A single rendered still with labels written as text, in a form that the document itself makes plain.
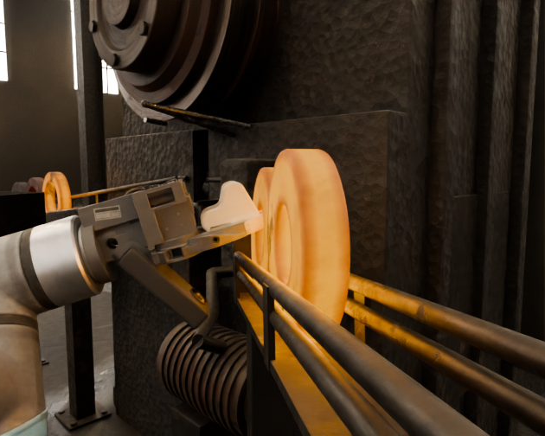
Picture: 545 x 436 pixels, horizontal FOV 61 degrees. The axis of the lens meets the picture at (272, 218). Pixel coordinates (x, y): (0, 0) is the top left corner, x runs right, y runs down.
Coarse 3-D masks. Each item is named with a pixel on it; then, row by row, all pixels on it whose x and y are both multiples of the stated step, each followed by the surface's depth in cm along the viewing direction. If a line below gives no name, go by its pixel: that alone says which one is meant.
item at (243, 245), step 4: (248, 236) 61; (236, 240) 60; (240, 240) 60; (244, 240) 61; (248, 240) 61; (236, 244) 60; (240, 244) 60; (244, 244) 61; (248, 244) 61; (236, 248) 60; (240, 248) 60; (244, 248) 61; (248, 248) 61; (240, 252) 60; (244, 252) 61; (248, 252) 61; (248, 256) 61; (240, 284) 60; (240, 288) 60; (244, 288) 61
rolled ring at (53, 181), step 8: (48, 176) 150; (56, 176) 146; (64, 176) 148; (48, 184) 153; (56, 184) 145; (64, 184) 146; (48, 192) 155; (56, 192) 146; (64, 192) 145; (48, 200) 156; (64, 200) 145; (48, 208) 155; (64, 208) 145
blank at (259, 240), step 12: (264, 168) 51; (264, 180) 50; (264, 192) 50; (264, 204) 49; (264, 216) 49; (264, 228) 49; (252, 240) 59; (264, 240) 49; (252, 252) 59; (264, 252) 49; (264, 264) 49
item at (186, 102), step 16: (224, 0) 79; (240, 0) 80; (224, 16) 80; (240, 16) 81; (224, 32) 80; (240, 32) 83; (208, 48) 83; (224, 48) 81; (240, 48) 85; (208, 64) 84; (224, 64) 85; (192, 80) 88; (208, 80) 84; (224, 80) 88; (128, 96) 105; (192, 96) 88; (208, 96) 90; (144, 112) 101; (160, 112) 96
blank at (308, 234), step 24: (288, 168) 34; (312, 168) 33; (336, 168) 33; (288, 192) 35; (312, 192) 31; (336, 192) 32; (288, 216) 35; (312, 216) 30; (336, 216) 31; (288, 240) 41; (312, 240) 30; (336, 240) 30; (288, 264) 40; (312, 264) 30; (336, 264) 30; (312, 288) 31; (336, 288) 31; (336, 312) 32
